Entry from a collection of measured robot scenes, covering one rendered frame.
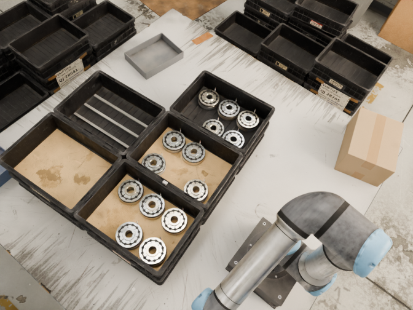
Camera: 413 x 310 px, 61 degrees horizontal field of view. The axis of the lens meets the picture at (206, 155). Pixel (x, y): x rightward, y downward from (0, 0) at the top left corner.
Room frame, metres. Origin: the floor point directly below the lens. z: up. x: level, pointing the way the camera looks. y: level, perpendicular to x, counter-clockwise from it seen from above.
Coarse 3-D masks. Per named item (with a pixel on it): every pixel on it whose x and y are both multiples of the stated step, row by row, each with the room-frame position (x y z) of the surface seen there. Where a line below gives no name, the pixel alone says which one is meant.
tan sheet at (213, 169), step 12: (156, 144) 0.80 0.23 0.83; (144, 156) 0.73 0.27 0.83; (168, 156) 0.75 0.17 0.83; (180, 156) 0.75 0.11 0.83; (216, 156) 0.78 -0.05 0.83; (168, 168) 0.69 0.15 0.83; (180, 168) 0.70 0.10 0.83; (192, 168) 0.71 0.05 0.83; (204, 168) 0.71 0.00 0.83; (216, 168) 0.72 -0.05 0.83; (228, 168) 0.73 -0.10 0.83; (168, 180) 0.63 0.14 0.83; (180, 180) 0.64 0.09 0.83; (216, 180) 0.66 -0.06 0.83
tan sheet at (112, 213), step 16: (128, 176) 0.62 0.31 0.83; (112, 192) 0.54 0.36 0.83; (128, 192) 0.55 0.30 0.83; (144, 192) 0.56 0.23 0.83; (96, 208) 0.46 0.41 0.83; (112, 208) 0.47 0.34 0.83; (128, 208) 0.48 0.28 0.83; (96, 224) 0.40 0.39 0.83; (112, 224) 0.41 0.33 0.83; (144, 224) 0.43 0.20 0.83; (160, 224) 0.43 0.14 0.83; (176, 240) 0.38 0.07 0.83
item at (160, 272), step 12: (156, 180) 0.58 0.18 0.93; (96, 192) 0.49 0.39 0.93; (84, 204) 0.43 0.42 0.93; (192, 204) 0.50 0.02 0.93; (96, 228) 0.35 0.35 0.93; (192, 228) 0.40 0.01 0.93; (108, 240) 0.31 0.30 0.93; (180, 240) 0.35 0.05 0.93; (144, 264) 0.25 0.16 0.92; (168, 264) 0.27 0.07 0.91; (156, 276) 0.22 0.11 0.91
